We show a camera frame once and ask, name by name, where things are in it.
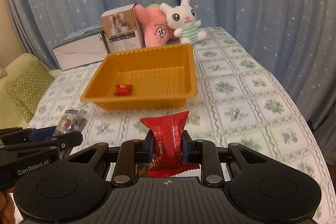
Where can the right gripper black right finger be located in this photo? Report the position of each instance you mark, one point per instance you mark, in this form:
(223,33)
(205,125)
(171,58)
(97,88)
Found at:
(204,153)

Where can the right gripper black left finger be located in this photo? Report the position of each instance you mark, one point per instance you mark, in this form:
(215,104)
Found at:
(128,156)

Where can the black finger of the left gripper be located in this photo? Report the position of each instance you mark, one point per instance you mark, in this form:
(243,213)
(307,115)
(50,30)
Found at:
(45,138)
(15,135)

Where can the clear dark snack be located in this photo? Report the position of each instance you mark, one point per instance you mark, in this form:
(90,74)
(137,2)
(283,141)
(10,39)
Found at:
(72,120)

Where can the large red snack packet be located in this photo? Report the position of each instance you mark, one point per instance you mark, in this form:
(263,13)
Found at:
(168,158)

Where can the small red candy packet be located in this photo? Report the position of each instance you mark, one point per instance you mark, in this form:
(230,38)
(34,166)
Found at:
(123,90)

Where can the person's hand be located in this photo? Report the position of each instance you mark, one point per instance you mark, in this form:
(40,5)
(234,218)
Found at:
(7,209)

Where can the light green sofa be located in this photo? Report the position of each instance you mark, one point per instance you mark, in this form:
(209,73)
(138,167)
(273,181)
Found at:
(10,113)

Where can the green zigzag cushion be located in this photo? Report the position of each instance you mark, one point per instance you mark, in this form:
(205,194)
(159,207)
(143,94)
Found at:
(28,89)

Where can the floral tablecloth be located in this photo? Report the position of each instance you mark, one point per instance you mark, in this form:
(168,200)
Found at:
(237,101)

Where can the orange plastic tray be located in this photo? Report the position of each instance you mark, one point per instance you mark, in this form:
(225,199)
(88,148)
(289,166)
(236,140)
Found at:
(162,78)

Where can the white flat cardboard box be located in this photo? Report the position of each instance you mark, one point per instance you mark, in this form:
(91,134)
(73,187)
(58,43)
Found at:
(83,47)

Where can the pink plush toy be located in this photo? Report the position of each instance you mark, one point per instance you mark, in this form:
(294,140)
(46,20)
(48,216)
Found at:
(154,26)

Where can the brown product box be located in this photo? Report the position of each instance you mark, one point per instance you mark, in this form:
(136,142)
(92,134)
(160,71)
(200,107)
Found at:
(122,30)

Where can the white bunny plush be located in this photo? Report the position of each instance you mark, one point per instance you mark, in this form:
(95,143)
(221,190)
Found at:
(183,20)

